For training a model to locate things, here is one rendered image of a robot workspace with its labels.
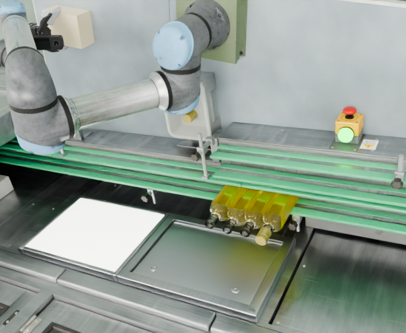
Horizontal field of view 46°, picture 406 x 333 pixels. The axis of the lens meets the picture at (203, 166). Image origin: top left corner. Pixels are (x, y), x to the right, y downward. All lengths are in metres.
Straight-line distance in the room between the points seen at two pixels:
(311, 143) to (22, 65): 0.85
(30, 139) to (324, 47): 0.86
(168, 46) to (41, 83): 0.35
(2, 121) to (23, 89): 0.83
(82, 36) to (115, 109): 0.58
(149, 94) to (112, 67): 0.56
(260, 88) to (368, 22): 0.40
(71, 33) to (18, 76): 0.67
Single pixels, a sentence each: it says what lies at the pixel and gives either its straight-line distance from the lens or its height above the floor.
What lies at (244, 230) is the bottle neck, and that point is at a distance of 1.42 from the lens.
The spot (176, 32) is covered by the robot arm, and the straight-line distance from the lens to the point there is 1.33.
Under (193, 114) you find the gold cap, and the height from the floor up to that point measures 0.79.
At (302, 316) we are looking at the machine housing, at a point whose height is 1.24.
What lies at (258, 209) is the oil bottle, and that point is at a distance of 1.47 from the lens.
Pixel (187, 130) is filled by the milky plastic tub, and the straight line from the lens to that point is 1.76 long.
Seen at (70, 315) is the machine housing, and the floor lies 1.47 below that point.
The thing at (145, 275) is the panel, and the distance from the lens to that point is 1.54.
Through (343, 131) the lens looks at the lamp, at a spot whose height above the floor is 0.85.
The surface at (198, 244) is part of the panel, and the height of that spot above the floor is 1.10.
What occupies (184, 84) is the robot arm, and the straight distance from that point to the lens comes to 1.39.
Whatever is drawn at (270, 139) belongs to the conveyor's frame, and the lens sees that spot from 1.57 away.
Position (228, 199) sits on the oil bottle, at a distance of 1.52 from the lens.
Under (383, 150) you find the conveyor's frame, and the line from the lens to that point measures 1.49.
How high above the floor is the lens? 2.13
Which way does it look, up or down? 47 degrees down
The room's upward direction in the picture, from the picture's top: 138 degrees counter-clockwise
